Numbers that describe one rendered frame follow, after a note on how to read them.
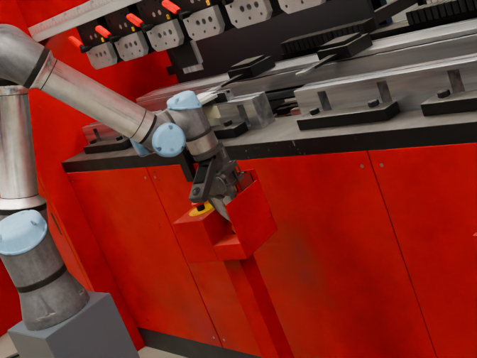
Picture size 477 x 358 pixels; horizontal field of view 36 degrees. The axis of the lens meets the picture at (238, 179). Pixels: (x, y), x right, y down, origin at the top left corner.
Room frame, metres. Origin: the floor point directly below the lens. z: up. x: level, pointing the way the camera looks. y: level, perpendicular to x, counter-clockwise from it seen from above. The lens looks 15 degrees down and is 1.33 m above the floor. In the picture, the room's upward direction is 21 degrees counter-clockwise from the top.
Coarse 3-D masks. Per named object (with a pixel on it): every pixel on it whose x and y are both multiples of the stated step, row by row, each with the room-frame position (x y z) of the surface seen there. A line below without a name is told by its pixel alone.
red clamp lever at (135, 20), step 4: (128, 16) 2.37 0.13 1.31; (132, 16) 2.36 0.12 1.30; (136, 16) 2.37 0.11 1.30; (128, 20) 2.37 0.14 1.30; (132, 20) 2.36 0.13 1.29; (136, 20) 2.35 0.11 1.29; (140, 20) 2.35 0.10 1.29; (136, 24) 2.34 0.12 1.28; (140, 24) 2.34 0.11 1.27; (144, 24) 2.34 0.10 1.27; (152, 24) 2.34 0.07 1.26; (144, 28) 2.32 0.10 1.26; (148, 28) 2.32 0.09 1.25; (144, 32) 2.32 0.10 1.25
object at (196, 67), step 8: (192, 40) 2.29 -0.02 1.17; (176, 48) 2.35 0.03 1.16; (184, 48) 2.32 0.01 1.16; (192, 48) 2.28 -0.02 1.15; (176, 56) 2.36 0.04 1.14; (184, 56) 2.33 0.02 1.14; (192, 56) 2.30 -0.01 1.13; (200, 56) 2.29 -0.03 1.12; (184, 64) 2.34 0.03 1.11; (192, 64) 2.31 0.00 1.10; (200, 64) 2.29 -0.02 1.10; (184, 72) 2.37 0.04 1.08
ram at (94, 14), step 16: (16, 0) 2.98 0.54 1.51; (32, 0) 2.88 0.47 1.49; (48, 0) 2.79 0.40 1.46; (64, 0) 2.71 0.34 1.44; (80, 0) 2.63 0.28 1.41; (128, 0) 2.41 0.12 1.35; (32, 16) 2.92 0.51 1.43; (48, 16) 2.83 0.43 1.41; (80, 16) 2.66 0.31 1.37; (96, 16) 2.58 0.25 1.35; (48, 32) 2.87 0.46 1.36
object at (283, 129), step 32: (288, 128) 1.99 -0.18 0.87; (320, 128) 1.86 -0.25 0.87; (352, 128) 1.73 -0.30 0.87; (384, 128) 1.63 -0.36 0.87; (416, 128) 1.54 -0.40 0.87; (448, 128) 1.48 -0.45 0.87; (96, 160) 2.69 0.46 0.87; (128, 160) 2.51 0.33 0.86; (160, 160) 2.36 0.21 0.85; (192, 160) 2.22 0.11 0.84
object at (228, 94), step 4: (216, 92) 2.28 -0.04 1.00; (220, 92) 2.24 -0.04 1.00; (224, 92) 2.22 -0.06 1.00; (228, 92) 2.24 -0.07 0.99; (232, 92) 2.24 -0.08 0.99; (220, 96) 2.24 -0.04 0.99; (224, 96) 2.23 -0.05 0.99; (228, 96) 2.23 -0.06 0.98; (232, 96) 2.24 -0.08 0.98; (216, 100) 2.26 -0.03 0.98; (220, 100) 2.25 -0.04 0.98; (224, 100) 2.23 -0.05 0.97; (228, 100) 2.22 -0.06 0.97
